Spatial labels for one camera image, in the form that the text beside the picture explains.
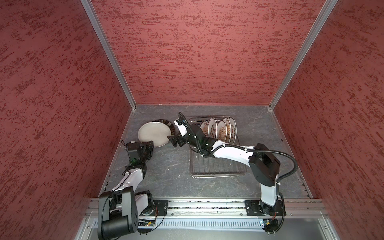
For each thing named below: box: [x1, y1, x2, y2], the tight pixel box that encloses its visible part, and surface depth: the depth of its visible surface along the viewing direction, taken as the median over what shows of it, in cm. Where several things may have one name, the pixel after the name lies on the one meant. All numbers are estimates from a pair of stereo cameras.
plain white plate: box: [137, 121, 172, 148], surface depth 96 cm
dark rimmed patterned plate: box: [145, 119, 176, 141], surface depth 97 cm
